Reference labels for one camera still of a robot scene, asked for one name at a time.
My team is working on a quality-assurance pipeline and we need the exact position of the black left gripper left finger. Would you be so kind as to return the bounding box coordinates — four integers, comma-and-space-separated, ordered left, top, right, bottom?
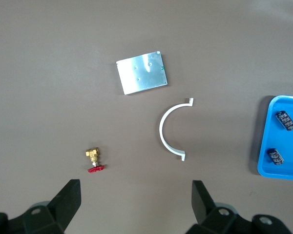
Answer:
8, 179, 82, 234

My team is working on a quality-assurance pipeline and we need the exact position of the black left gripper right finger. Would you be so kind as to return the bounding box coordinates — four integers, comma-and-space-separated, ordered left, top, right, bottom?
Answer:
185, 180, 254, 234

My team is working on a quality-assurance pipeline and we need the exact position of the black terminal block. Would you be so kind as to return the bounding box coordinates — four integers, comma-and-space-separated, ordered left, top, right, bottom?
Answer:
275, 110, 293, 132

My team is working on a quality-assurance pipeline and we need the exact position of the blue plastic tray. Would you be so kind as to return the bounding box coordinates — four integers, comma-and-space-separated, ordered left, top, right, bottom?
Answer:
257, 95, 293, 181

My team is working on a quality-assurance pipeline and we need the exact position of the silver metal plate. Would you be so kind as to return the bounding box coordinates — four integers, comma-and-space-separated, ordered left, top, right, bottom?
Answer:
116, 50, 168, 95

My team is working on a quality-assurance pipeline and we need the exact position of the brass valve red handle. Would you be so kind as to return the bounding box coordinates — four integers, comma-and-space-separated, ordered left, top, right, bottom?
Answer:
85, 146, 105, 174

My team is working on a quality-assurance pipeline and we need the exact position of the white curved plastic bracket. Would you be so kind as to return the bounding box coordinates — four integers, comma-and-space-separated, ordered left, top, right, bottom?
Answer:
159, 97, 194, 162

